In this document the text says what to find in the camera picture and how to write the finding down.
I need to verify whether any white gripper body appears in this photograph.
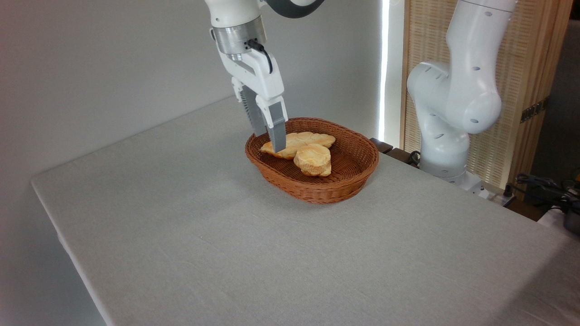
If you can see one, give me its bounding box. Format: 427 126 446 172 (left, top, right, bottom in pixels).
217 48 285 101

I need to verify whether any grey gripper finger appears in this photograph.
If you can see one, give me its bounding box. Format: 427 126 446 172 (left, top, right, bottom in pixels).
256 94 289 153
232 77 268 138

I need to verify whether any long flat bread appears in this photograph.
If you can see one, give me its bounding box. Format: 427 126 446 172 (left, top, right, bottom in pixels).
260 132 336 160

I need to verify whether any round bread roll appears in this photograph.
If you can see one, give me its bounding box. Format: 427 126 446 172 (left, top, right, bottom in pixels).
294 144 333 177

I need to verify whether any brown wicker basket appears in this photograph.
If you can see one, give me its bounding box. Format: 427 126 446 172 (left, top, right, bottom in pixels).
245 117 380 205

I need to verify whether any grey tablecloth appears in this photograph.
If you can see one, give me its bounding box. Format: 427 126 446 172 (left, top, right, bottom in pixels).
31 95 580 326

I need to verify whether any dark metal screen hinge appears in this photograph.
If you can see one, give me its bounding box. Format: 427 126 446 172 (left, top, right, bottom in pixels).
520 97 549 124

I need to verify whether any bamboo folding screen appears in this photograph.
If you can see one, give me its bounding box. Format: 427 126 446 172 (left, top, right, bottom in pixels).
401 0 574 191

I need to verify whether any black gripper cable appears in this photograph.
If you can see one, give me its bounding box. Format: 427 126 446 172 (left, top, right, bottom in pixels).
247 39 274 74

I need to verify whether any black cable bundle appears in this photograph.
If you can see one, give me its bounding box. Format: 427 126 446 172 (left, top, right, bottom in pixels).
516 173 580 214

